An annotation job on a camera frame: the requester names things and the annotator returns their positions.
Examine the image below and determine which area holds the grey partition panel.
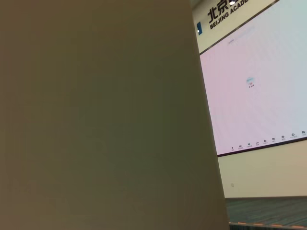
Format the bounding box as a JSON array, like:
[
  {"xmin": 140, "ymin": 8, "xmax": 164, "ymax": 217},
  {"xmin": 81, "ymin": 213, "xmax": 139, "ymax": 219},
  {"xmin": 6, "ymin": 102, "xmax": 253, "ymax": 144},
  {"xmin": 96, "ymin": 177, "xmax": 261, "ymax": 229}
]
[{"xmin": 0, "ymin": 0, "xmax": 230, "ymax": 230}]

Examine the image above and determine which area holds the large wall display screen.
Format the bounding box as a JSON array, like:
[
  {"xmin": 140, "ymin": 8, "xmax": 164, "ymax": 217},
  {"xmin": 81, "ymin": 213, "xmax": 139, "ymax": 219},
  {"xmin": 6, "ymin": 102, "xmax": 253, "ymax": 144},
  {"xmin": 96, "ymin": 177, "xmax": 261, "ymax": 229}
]
[{"xmin": 199, "ymin": 0, "xmax": 307, "ymax": 158}]

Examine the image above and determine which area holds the black wall lettering sign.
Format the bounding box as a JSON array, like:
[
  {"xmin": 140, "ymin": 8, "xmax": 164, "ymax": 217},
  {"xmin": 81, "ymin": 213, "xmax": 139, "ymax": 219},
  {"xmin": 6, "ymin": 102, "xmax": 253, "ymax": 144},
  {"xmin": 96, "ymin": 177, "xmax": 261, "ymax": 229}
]
[{"xmin": 206, "ymin": 0, "xmax": 250, "ymax": 31}]

